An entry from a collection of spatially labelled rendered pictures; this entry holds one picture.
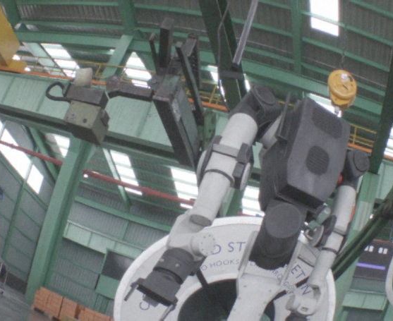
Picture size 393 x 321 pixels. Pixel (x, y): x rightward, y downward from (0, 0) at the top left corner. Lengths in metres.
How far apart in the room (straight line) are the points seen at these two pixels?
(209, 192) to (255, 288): 0.36
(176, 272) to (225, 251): 1.46
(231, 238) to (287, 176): 1.27
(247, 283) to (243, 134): 0.45
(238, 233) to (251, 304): 1.24
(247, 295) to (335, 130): 0.58
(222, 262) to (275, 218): 1.34
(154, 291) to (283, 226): 0.39
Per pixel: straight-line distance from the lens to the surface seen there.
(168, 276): 1.52
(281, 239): 1.61
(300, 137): 1.79
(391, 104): 6.28
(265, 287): 1.80
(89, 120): 2.97
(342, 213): 1.94
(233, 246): 2.96
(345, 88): 3.11
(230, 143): 1.73
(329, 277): 2.91
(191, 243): 1.56
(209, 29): 6.15
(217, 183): 1.65
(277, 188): 1.80
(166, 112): 3.04
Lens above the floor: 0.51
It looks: 20 degrees up
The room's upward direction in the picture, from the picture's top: 20 degrees clockwise
